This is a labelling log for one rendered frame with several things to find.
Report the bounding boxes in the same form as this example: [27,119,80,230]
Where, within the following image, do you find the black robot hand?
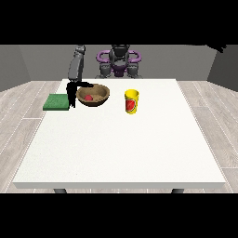
[65,79,95,109]
[205,45,228,53]

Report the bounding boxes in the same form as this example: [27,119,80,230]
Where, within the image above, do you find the green square pad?
[42,93,71,112]

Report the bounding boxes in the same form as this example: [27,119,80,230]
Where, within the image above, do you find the brown wooden bowl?
[75,83,112,108]

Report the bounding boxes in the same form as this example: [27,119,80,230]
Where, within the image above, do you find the yellow cup with melon print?
[124,88,140,115]

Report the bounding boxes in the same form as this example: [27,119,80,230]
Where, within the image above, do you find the grey robot trunk purple rings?
[95,45,144,79]

